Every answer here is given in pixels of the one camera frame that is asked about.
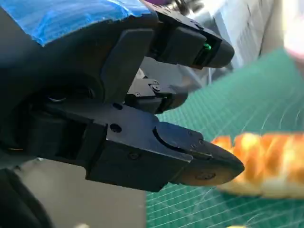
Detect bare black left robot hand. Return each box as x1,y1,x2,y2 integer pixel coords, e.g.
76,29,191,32
0,0,245,193

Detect braided toy bread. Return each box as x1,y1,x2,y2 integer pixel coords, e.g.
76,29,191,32
211,133,304,199

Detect green cutting mat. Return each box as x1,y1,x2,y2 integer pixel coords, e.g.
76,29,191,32
146,47,304,228

